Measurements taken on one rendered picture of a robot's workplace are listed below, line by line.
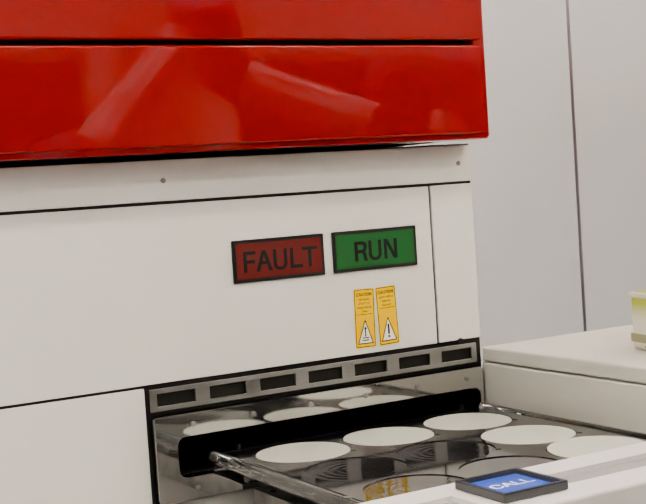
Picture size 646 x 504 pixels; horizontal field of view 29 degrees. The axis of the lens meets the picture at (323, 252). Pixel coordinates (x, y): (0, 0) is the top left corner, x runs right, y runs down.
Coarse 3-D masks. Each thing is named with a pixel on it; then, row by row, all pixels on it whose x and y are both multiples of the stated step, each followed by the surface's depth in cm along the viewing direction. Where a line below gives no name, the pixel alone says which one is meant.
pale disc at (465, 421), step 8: (440, 416) 148; (448, 416) 147; (456, 416) 147; (464, 416) 147; (472, 416) 146; (480, 416) 146; (488, 416) 146; (496, 416) 145; (504, 416) 145; (424, 424) 143; (432, 424) 143; (440, 424) 143; (448, 424) 142; (456, 424) 142; (464, 424) 142; (472, 424) 142; (480, 424) 141; (488, 424) 141; (496, 424) 141; (504, 424) 140
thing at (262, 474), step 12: (216, 456) 133; (228, 456) 131; (228, 468) 131; (240, 468) 128; (252, 468) 126; (264, 468) 125; (264, 480) 123; (276, 480) 121; (288, 480) 119; (300, 480) 119; (300, 492) 117; (312, 492) 115; (324, 492) 114
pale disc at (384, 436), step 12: (360, 432) 141; (372, 432) 141; (384, 432) 140; (396, 432) 140; (408, 432) 139; (420, 432) 139; (432, 432) 138; (360, 444) 135; (372, 444) 134; (384, 444) 134; (396, 444) 133
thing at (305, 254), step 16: (288, 240) 143; (304, 240) 144; (320, 240) 146; (240, 256) 140; (256, 256) 141; (272, 256) 142; (288, 256) 143; (304, 256) 145; (320, 256) 146; (240, 272) 140; (256, 272) 141; (272, 272) 142; (288, 272) 144; (304, 272) 145
